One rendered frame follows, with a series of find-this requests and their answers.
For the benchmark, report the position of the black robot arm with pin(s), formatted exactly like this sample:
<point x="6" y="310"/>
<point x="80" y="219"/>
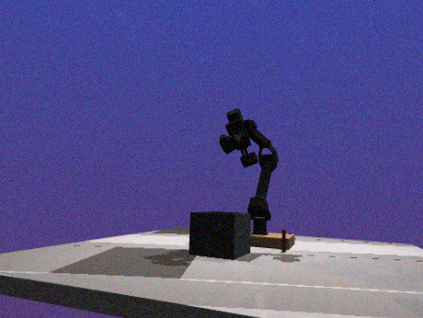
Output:
<point x="258" y="206"/>

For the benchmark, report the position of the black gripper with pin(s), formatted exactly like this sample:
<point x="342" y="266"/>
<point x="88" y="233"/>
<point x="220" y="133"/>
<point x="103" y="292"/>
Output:
<point x="241" y="140"/>

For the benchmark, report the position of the dark red peg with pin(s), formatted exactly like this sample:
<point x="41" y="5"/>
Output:
<point x="283" y="240"/>

